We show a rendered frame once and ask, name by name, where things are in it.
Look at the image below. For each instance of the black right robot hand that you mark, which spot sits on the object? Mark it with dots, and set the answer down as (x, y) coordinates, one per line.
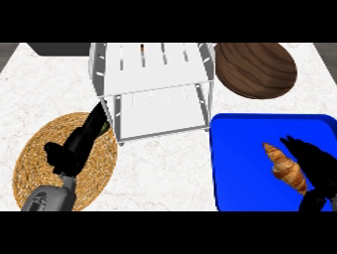
(322, 168)

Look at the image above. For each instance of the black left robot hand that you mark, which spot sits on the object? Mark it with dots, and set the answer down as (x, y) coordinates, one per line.
(75, 145)

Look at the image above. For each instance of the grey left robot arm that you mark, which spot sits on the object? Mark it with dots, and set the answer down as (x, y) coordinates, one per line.
(51, 195)

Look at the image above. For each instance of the golden brown croissant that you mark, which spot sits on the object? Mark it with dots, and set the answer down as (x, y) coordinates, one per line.
(285, 167)

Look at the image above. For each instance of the blue plastic tray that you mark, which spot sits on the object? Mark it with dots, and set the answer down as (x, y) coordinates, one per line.
(254, 165)

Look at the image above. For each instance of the green vegetable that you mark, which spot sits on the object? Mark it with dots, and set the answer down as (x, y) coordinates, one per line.
(105, 127)

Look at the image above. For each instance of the round woven straw placemat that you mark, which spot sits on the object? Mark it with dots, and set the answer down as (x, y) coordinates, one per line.
(34, 158)

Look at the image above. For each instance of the dark grey appliance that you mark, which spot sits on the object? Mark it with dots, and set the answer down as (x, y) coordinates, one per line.
(60, 48)

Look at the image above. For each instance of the dark wooden cutting board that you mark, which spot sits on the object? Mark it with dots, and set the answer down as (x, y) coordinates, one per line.
(255, 69)

